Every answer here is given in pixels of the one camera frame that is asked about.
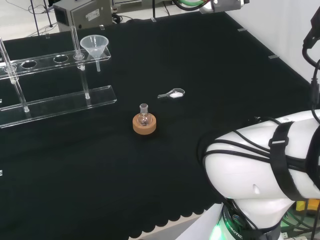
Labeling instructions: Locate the clear plastic funnel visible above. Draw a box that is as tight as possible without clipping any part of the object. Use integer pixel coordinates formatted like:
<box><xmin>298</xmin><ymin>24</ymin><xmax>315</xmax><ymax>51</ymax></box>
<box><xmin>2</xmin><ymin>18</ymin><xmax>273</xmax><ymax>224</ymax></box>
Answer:
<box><xmin>79</xmin><ymin>35</ymin><xmax>110</xmax><ymax>73</ymax></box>

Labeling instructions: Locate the glass weighing funnel with powder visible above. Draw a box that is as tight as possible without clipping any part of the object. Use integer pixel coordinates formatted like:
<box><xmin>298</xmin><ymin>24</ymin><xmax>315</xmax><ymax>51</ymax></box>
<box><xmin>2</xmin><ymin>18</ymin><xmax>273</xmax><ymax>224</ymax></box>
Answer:
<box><xmin>157</xmin><ymin>87</ymin><xmax>186</xmax><ymax>100</ymax></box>

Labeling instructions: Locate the clear acrylic funnel stand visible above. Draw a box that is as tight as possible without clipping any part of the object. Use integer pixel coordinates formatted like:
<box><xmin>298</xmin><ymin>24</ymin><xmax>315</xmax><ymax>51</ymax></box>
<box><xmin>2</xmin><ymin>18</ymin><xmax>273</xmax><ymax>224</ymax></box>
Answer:
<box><xmin>0</xmin><ymin>24</ymin><xmax>118</xmax><ymax>129</ymax></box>

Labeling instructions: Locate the small round-bottom glass flask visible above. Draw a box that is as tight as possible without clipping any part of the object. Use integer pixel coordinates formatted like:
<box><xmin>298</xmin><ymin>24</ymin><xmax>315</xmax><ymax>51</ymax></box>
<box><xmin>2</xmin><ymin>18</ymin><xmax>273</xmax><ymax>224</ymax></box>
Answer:
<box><xmin>138</xmin><ymin>103</ymin><xmax>153</xmax><ymax>127</ymax></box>

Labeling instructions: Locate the black cloth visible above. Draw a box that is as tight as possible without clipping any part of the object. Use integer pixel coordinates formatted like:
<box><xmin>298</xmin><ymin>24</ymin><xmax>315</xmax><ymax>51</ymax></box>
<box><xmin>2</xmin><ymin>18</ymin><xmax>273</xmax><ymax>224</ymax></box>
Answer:
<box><xmin>0</xmin><ymin>11</ymin><xmax>320</xmax><ymax>240</ymax></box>

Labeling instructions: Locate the grey metal equipment box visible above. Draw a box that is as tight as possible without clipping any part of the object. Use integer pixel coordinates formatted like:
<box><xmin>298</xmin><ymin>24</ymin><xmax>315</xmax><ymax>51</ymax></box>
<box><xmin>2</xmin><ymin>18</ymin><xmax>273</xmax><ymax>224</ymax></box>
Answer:
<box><xmin>53</xmin><ymin>0</ymin><xmax>113</xmax><ymax>32</ymax></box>

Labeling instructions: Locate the black tripod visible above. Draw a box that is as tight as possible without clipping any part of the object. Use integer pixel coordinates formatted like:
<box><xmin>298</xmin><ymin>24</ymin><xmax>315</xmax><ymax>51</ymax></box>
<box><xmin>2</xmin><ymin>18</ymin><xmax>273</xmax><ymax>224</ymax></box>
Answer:
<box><xmin>27</xmin><ymin>0</ymin><xmax>55</xmax><ymax>29</ymax></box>

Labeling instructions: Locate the cork ring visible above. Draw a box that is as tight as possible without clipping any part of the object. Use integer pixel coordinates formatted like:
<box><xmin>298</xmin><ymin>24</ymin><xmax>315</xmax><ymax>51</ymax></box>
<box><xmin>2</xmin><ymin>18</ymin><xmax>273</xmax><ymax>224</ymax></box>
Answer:
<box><xmin>132</xmin><ymin>113</ymin><xmax>157</xmax><ymax>136</ymax></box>

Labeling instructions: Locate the green cable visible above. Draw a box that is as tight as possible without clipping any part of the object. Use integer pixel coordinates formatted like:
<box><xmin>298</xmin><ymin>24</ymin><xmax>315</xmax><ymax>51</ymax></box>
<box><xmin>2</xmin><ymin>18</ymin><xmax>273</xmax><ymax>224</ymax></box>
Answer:
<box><xmin>174</xmin><ymin>0</ymin><xmax>210</xmax><ymax>9</ymax></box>

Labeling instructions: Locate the thick black cable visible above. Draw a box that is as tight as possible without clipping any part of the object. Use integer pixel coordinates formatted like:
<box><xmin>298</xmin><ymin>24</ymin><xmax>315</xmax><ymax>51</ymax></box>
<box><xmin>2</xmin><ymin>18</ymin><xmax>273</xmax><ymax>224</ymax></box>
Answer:
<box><xmin>301</xmin><ymin>0</ymin><xmax>320</xmax><ymax>111</ymax></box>

